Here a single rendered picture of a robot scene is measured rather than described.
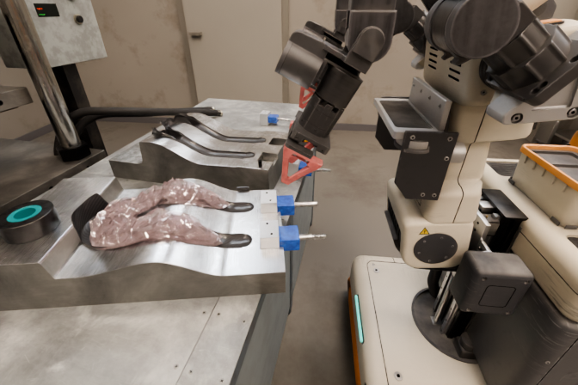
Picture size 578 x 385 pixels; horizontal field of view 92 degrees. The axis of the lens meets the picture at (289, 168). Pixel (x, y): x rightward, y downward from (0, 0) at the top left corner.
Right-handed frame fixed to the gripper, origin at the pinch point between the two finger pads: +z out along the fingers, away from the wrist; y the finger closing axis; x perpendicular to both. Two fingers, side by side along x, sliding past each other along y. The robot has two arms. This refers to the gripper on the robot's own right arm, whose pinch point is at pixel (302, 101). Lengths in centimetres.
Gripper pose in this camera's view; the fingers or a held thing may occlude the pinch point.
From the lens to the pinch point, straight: 91.6
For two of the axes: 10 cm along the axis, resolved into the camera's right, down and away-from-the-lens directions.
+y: -1.0, 4.9, -8.7
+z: -4.5, 7.5, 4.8
